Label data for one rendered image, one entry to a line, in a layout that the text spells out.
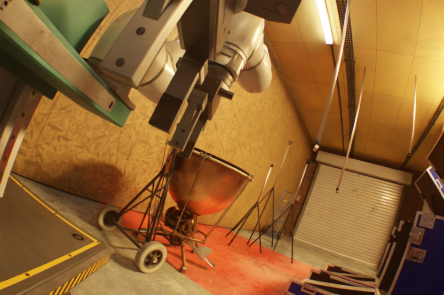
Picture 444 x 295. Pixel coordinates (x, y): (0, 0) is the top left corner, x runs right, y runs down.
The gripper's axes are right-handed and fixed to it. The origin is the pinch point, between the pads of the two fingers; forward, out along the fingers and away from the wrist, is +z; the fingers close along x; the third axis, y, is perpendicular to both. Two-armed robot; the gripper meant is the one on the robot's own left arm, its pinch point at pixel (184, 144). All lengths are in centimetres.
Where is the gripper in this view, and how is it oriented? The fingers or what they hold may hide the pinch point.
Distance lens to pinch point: 48.3
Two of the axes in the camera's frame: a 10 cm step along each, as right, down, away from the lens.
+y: 9.2, 4.0, -0.4
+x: -0.6, 2.3, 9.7
